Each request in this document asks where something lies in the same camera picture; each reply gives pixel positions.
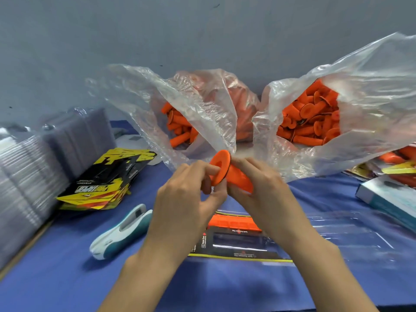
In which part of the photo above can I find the person's right hand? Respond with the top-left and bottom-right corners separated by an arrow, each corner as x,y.
224,157 -> 327,256

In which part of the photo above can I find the person's left hand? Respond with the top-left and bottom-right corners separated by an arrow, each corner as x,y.
143,160 -> 228,268

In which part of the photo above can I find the orange rubber grip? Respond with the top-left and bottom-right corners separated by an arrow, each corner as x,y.
208,150 -> 256,194
208,214 -> 263,233

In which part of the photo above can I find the yellow black backing card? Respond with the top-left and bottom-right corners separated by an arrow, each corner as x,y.
188,211 -> 283,263

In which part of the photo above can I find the teal hand stapler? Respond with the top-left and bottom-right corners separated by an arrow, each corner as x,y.
90,204 -> 154,260

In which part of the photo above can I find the stack of clear blister shells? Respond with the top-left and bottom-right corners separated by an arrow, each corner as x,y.
0,107 -> 117,267

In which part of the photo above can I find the stack of yellow black cards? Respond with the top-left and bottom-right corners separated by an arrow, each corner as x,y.
57,148 -> 157,211

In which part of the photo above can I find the white printed paper sheet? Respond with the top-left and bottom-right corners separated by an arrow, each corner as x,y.
114,134 -> 163,166

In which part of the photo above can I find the teal white cardboard box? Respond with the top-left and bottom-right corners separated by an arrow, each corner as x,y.
355,175 -> 416,233

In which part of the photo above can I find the large clear plastic bag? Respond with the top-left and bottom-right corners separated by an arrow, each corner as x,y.
253,32 -> 416,182

